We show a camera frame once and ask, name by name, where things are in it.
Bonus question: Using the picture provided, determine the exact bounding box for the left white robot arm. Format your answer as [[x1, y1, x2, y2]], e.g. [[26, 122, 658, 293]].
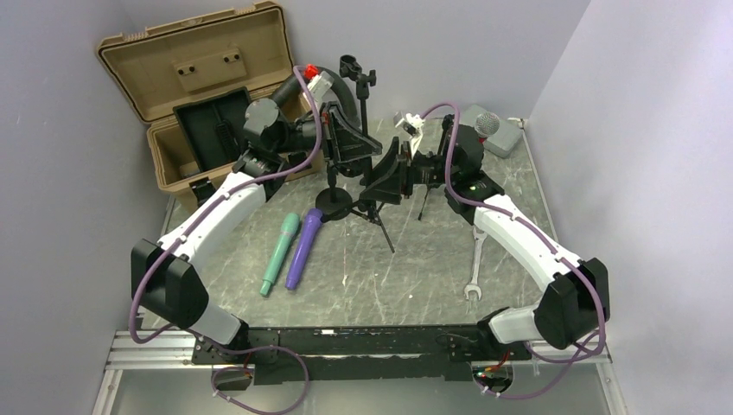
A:
[[129, 103, 382, 363]]

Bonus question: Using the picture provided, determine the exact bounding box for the silver open-end wrench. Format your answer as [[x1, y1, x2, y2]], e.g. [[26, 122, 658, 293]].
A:
[[463, 227, 487, 301]]

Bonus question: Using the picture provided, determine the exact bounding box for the mint green microphone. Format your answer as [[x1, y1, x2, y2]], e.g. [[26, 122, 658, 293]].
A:
[[259, 213, 300, 297]]

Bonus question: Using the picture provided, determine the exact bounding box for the black tripod shock-mount stand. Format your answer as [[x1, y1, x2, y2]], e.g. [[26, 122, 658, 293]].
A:
[[417, 114, 455, 221]]

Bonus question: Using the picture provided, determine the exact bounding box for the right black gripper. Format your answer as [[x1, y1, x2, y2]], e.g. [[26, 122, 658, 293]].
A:
[[360, 137, 458, 205]]

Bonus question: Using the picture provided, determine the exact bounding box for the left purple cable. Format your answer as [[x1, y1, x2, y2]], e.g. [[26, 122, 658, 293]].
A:
[[127, 66, 328, 415]]

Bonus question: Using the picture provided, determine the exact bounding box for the black tray in case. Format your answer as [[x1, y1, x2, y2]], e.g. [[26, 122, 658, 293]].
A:
[[173, 86, 252, 171]]

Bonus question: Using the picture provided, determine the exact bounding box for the black tripod mic stand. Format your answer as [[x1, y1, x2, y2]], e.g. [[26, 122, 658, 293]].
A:
[[316, 54, 395, 252]]

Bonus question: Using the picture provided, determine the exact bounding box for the red microphone silver grille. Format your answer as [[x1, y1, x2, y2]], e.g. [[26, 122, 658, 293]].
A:
[[475, 112, 500, 139]]

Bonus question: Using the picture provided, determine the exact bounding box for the black corrugated hose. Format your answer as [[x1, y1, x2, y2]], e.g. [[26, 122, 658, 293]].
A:
[[269, 66, 362, 130]]

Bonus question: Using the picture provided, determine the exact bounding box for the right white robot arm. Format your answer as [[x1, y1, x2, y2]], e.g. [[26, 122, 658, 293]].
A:
[[360, 122, 610, 359]]

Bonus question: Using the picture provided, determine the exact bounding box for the aluminium extrusion frame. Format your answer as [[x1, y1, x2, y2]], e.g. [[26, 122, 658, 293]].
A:
[[91, 197, 613, 415]]

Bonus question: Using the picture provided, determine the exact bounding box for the black round-base mic stand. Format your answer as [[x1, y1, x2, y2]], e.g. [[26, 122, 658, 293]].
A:
[[315, 163, 354, 223]]

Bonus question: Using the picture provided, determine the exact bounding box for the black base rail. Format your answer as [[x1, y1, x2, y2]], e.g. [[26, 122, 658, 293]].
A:
[[192, 323, 530, 386]]

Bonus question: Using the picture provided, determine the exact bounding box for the purple microphone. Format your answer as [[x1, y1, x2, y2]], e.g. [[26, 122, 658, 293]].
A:
[[285, 207, 323, 291]]

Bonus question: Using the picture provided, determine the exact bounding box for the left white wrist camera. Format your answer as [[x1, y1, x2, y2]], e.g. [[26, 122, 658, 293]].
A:
[[303, 64, 334, 107]]

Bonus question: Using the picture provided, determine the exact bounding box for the grey rectangular block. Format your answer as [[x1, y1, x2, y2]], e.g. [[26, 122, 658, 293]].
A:
[[461, 105, 522, 158]]

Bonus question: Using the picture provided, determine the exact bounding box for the tan plastic tool case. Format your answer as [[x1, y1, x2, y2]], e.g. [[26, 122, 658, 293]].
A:
[[97, 1, 294, 212]]

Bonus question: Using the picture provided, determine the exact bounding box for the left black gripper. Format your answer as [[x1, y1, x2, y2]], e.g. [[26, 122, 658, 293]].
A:
[[273, 102, 382, 165]]

